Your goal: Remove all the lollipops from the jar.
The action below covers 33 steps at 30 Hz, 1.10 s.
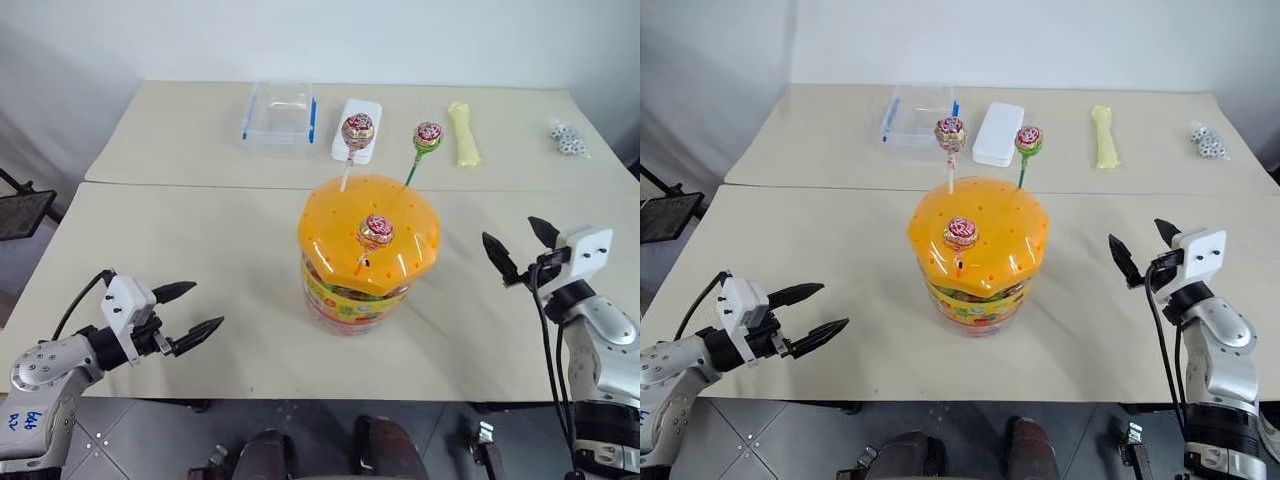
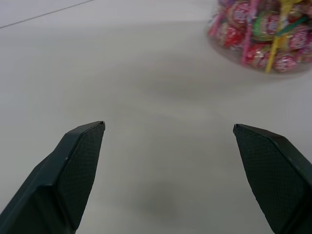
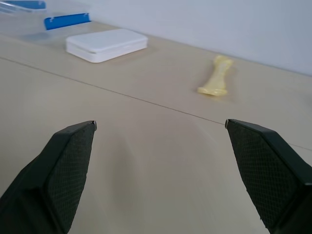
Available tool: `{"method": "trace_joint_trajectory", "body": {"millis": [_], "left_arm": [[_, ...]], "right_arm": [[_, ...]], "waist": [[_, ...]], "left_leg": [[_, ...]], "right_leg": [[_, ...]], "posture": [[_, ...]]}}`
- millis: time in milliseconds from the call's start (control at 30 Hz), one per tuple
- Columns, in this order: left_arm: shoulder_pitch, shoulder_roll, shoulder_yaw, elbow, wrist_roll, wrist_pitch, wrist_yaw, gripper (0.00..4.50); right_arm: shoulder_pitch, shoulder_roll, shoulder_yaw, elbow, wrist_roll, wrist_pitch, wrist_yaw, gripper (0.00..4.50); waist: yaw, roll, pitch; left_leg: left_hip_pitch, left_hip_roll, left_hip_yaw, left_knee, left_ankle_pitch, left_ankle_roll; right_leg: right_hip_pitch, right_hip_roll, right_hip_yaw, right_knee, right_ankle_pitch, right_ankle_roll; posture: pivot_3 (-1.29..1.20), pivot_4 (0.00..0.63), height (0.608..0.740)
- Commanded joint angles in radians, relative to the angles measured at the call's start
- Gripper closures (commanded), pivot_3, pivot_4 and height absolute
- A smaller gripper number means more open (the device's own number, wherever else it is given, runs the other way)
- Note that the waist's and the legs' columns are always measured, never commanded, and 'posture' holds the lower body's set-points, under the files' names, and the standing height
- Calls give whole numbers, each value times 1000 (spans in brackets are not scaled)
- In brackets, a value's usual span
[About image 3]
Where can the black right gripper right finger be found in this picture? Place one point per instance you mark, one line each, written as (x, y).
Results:
(270, 170)

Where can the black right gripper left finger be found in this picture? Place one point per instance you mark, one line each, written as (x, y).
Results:
(51, 180)

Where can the yellow bone-shaped toy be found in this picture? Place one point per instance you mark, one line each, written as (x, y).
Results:
(217, 78)

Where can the white flat rectangular box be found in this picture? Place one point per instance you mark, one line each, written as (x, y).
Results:
(107, 45)

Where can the blue plastic box lid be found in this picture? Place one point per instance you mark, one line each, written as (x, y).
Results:
(65, 22)

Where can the clear plastic storage box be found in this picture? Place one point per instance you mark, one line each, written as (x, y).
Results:
(23, 20)

